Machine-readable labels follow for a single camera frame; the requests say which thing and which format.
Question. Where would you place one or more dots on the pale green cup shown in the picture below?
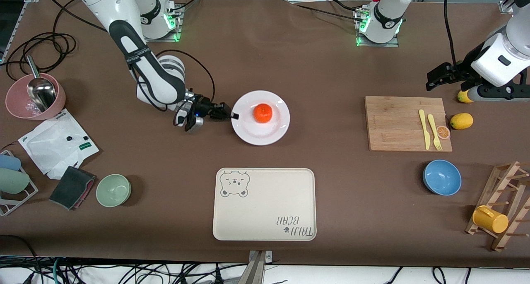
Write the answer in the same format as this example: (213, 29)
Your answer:
(12, 181)

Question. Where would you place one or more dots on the yellow plastic knife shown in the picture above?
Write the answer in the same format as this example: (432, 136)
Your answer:
(424, 128)

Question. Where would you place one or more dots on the wooden peg mug rack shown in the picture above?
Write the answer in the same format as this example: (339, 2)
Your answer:
(503, 176)

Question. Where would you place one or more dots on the dark grey folded cloth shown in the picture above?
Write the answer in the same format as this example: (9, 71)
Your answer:
(71, 188)

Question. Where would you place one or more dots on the aluminium corner bracket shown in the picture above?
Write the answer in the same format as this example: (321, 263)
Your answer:
(506, 6)

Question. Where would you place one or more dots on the cream bear print tray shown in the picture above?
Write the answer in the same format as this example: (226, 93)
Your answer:
(265, 205)

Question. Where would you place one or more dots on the wooden cutting board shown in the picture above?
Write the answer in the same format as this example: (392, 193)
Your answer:
(393, 122)

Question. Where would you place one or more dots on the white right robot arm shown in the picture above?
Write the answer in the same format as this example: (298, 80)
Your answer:
(153, 77)

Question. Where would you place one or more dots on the metal scoop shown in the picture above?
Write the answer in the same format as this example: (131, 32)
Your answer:
(40, 91)

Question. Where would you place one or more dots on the yellow mug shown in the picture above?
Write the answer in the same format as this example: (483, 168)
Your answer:
(490, 220)

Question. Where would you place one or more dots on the blue bowl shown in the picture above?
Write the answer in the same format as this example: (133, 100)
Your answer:
(442, 177)

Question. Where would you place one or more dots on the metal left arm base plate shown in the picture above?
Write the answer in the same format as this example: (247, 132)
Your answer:
(393, 45)

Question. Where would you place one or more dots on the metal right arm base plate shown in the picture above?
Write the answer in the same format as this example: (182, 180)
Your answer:
(178, 27)

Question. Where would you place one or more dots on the white plastic bag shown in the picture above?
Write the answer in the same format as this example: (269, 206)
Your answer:
(54, 147)

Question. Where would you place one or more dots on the pale green bowl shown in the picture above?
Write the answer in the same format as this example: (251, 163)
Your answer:
(113, 190)

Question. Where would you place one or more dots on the yellow plastic fork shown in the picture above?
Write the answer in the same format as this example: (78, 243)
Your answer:
(433, 128)

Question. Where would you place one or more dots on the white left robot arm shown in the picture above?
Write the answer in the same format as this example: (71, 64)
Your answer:
(389, 10)

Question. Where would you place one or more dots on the orange mandarin fruit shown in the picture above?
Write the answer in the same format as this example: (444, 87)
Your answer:
(263, 113)

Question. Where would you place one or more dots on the light blue cup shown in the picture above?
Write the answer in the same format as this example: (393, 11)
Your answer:
(8, 162)

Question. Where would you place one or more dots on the pink bowl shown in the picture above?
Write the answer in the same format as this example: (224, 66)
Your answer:
(16, 97)

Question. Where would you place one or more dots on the yellow lemon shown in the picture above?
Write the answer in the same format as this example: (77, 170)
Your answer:
(463, 97)
(461, 121)

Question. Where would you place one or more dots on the toy orange slice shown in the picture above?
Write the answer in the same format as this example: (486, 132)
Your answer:
(443, 132)

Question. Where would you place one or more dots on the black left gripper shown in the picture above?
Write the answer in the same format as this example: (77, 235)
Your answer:
(458, 74)

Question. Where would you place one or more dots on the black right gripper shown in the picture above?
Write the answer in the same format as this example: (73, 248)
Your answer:
(205, 108)

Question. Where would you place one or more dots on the white round plate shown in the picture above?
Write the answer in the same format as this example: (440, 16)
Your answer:
(265, 133)

